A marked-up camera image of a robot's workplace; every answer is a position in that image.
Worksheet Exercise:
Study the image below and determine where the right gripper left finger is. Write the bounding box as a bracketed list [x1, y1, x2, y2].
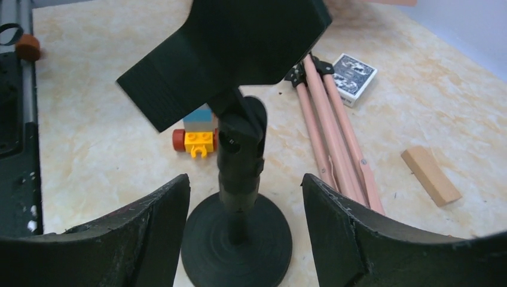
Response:
[1, 174, 190, 286]

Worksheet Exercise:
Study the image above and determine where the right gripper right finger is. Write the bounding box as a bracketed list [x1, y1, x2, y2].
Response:
[301, 173, 506, 286]

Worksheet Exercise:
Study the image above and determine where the pink music stand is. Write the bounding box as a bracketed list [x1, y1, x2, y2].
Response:
[284, 0, 419, 216]

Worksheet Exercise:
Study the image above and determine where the microphone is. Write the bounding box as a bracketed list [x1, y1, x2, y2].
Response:
[117, 1, 332, 286]

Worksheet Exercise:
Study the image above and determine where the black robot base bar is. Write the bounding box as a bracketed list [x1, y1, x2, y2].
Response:
[1, 1, 43, 238]

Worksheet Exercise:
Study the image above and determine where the wooden block centre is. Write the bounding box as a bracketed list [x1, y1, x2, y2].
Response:
[401, 146, 462, 207]

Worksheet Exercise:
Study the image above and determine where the toy block car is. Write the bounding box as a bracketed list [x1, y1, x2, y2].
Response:
[172, 104, 219, 158]

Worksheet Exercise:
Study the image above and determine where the blue playing card deck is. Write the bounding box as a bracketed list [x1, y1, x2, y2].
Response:
[332, 53, 378, 108]

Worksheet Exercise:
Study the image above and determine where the orange round knob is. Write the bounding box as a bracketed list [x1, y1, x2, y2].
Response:
[15, 33, 42, 62]

